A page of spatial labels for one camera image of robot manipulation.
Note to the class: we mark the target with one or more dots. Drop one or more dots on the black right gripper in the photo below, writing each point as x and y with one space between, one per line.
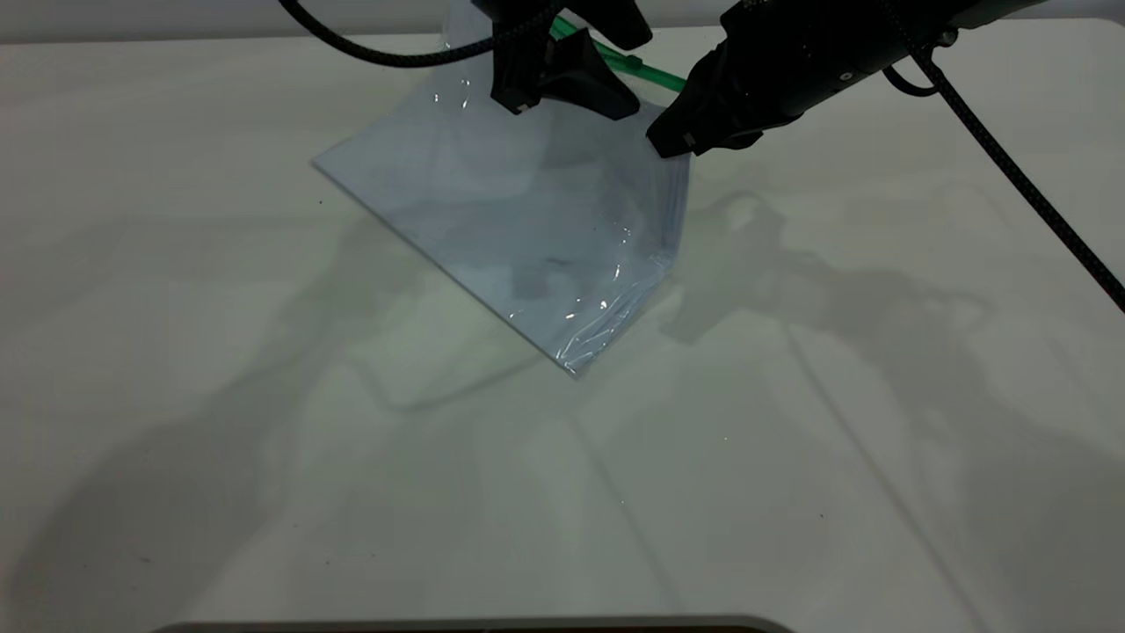
791 61

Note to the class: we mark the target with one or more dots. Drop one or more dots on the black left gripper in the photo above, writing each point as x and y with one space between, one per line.
527 18

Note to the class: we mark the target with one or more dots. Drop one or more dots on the clear zip bag green strip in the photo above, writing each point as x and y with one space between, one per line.
527 220

